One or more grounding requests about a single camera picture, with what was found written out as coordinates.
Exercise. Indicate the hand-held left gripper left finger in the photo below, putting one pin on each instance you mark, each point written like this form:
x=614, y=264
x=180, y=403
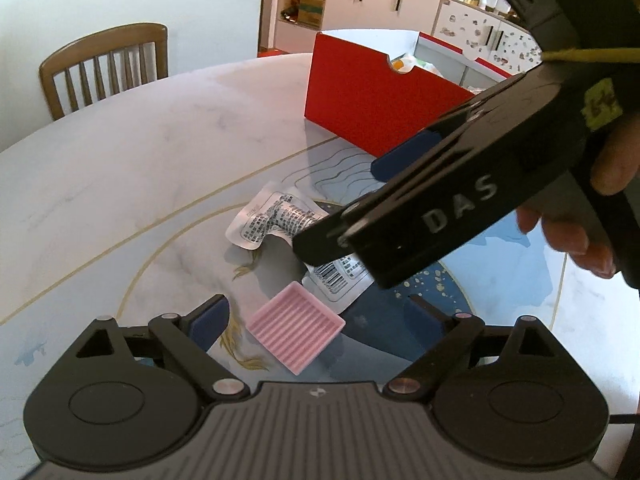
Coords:
x=210, y=317

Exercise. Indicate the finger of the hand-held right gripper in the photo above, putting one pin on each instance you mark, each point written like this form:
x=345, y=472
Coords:
x=400, y=160
x=322, y=240

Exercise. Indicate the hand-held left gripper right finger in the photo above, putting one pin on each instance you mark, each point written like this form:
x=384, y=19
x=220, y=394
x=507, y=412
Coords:
x=425, y=316

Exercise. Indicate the white printed blister pack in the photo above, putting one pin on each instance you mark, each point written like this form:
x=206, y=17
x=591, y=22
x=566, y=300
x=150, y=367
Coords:
x=270, y=220

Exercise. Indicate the red cardboard box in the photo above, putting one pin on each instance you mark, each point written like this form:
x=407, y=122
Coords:
x=360, y=105

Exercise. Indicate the pink ribbed tray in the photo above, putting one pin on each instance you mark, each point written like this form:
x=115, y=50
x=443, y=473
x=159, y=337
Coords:
x=297, y=327

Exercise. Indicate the white marble desktop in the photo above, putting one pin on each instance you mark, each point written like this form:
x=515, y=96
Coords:
x=125, y=170

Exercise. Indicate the person's right hand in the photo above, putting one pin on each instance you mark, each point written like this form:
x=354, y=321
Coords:
x=575, y=240

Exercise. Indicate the white floor cabinet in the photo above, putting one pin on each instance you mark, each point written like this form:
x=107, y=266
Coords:
x=380, y=2

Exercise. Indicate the wooden chair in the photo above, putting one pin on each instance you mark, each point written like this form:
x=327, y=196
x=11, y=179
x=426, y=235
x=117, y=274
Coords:
x=100, y=70

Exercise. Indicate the brown door frame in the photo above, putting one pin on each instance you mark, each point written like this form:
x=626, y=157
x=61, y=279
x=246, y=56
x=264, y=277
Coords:
x=270, y=5

